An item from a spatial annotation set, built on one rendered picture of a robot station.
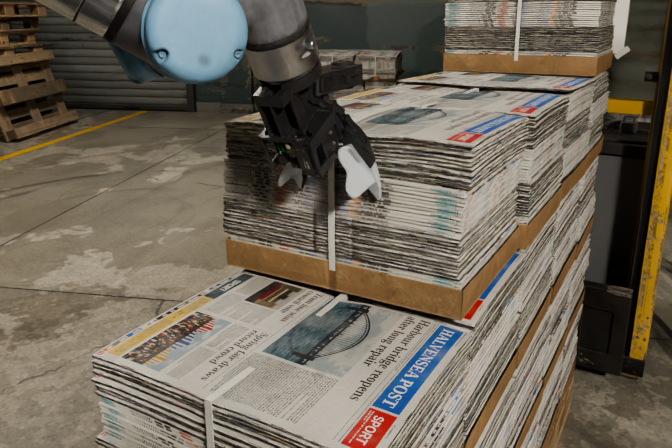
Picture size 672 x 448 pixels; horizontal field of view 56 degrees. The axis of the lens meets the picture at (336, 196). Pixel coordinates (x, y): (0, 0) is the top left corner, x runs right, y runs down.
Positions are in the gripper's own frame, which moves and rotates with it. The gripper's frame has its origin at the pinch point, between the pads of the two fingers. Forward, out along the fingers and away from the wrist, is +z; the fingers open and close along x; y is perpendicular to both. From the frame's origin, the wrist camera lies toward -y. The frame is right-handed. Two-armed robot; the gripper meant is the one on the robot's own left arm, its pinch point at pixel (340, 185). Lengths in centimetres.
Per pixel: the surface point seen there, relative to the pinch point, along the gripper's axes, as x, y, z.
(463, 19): -14, -87, 26
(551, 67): 8, -82, 36
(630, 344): 31, -82, 146
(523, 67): 2, -82, 36
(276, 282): -10.6, 8.3, 13.8
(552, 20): 7, -88, 27
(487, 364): 18.2, 3.6, 29.4
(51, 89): -566, -294, 233
